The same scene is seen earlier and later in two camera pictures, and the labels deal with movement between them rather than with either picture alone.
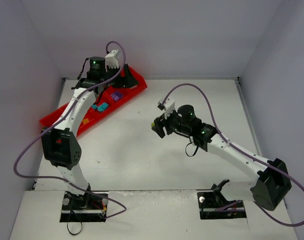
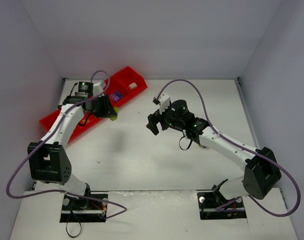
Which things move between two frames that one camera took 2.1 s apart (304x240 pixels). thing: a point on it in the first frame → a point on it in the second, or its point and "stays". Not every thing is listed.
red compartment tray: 106,101 stays
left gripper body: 124,78 → 101,106
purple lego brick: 116,96 stays
